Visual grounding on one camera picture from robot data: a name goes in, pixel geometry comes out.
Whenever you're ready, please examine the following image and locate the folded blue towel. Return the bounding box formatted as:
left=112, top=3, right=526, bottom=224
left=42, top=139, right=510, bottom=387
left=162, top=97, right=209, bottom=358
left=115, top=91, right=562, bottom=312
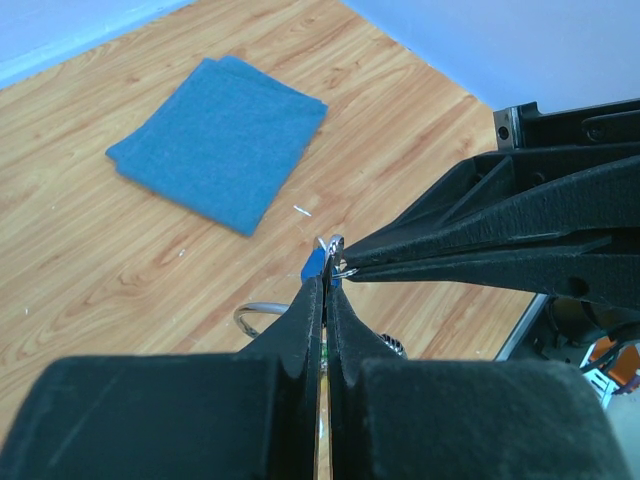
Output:
left=106, top=56, right=328, bottom=236

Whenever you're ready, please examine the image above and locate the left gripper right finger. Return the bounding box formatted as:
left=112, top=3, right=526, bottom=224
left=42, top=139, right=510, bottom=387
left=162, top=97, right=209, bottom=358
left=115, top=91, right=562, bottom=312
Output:
left=325, top=288, right=631, bottom=479

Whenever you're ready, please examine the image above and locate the key with light blue tag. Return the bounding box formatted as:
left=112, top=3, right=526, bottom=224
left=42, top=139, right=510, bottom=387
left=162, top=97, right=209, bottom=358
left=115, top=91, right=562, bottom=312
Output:
left=300, top=237, right=357, bottom=287

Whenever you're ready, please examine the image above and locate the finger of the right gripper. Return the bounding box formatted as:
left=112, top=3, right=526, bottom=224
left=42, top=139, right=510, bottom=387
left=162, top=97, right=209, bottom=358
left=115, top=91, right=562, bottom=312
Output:
left=344, top=234, right=639, bottom=310

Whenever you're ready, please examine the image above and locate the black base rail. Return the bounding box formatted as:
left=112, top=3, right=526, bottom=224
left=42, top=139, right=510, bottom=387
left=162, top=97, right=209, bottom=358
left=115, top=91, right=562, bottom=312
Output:
left=494, top=294, right=640, bottom=406

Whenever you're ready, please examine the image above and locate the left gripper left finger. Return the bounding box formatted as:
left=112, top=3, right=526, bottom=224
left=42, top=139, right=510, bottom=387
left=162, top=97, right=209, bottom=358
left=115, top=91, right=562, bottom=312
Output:
left=1, top=278, right=324, bottom=479

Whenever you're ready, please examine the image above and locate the large keyring with tagged keys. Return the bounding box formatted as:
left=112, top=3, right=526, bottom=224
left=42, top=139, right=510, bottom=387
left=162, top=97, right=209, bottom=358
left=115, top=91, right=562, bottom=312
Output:
left=233, top=232, right=409, bottom=381

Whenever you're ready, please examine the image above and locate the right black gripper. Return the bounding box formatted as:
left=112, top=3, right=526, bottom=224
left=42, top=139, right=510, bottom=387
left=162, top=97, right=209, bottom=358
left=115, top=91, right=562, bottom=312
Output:
left=345, top=99, right=639, bottom=263

